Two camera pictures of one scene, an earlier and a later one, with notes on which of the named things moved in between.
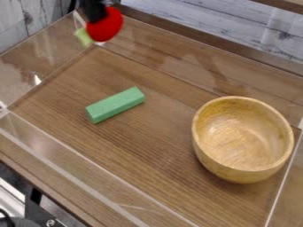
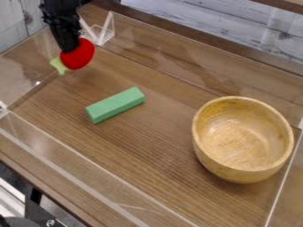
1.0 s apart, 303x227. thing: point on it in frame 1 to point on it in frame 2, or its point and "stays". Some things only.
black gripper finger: (96, 10) to (58, 13)
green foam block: (114, 104) stays
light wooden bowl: (241, 138) stays
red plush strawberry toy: (104, 28) to (77, 58)
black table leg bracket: (36, 213) stays
